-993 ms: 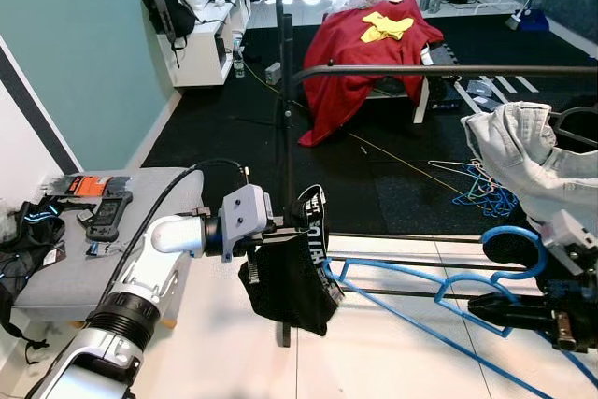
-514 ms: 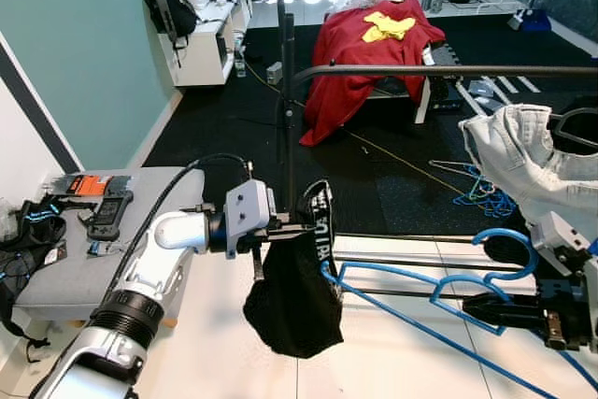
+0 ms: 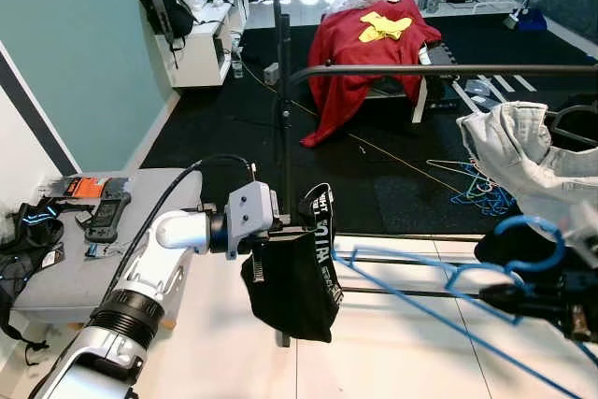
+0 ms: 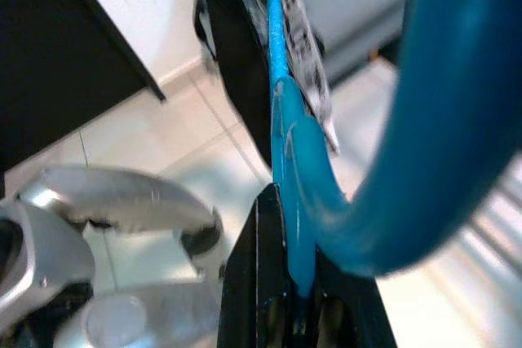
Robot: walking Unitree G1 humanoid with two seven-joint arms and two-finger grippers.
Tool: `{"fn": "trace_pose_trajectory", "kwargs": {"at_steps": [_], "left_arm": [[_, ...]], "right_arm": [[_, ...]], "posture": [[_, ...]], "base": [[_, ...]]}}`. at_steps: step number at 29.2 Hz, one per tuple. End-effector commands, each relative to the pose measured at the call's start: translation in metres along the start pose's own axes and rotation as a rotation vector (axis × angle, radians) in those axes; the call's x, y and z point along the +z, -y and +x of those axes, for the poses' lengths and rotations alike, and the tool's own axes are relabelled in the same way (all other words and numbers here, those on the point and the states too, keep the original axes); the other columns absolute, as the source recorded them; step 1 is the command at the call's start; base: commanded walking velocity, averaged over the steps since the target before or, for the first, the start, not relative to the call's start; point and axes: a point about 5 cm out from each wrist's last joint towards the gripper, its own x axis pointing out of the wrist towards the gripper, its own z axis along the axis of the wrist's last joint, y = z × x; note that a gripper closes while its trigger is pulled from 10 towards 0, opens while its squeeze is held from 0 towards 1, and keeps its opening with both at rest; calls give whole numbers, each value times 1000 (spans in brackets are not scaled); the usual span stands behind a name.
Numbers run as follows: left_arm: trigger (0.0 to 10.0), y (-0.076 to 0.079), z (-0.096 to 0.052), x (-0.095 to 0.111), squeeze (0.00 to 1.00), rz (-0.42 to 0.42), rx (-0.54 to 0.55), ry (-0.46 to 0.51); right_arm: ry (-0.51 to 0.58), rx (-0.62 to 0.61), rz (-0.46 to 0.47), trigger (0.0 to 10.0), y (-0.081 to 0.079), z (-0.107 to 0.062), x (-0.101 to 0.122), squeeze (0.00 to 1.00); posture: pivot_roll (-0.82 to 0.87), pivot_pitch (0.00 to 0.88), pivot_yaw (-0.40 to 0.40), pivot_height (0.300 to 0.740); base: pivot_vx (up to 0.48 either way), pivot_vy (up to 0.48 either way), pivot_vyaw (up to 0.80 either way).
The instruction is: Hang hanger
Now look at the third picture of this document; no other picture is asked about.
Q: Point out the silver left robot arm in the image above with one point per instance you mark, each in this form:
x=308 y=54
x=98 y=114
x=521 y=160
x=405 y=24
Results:
x=140 y=277

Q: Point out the black shorts white waistband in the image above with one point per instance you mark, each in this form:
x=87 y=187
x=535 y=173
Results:
x=294 y=296

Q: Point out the black handheld controller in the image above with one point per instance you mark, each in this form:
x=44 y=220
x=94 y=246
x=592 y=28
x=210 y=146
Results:
x=107 y=212

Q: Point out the light denim jacket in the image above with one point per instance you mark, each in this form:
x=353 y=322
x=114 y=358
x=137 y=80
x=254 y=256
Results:
x=523 y=165

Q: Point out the black backpack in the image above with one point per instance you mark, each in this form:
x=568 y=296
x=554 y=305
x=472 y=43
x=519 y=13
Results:
x=163 y=11

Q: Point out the blue plastic hanger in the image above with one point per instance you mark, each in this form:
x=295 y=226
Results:
x=533 y=221
x=486 y=201

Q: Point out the white shelf unit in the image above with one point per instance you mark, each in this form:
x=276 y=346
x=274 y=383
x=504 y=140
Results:
x=206 y=53

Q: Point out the red cloth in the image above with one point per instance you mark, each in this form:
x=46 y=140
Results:
x=355 y=100

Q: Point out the black garment blue trim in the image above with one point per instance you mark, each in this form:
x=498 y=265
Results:
x=28 y=240

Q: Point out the black hanger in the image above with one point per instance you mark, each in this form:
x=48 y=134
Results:
x=561 y=111

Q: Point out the clear plastic bottle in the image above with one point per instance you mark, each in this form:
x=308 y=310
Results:
x=238 y=67

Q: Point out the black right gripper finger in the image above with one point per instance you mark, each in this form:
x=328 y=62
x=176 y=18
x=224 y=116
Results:
x=547 y=309
x=528 y=292

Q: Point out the yellow cloth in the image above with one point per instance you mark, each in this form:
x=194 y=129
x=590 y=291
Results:
x=385 y=27

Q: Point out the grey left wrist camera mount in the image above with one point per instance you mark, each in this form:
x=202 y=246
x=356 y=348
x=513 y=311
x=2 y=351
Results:
x=250 y=212

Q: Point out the black metal clothes rack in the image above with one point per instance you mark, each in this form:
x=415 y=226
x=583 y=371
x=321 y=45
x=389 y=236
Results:
x=420 y=70

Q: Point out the grey ottoman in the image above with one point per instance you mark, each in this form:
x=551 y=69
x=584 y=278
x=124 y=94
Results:
x=70 y=273

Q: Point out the orange black device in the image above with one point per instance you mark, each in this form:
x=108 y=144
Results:
x=86 y=187

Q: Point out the small grey box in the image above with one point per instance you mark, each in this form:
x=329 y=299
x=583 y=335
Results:
x=271 y=73
x=477 y=90

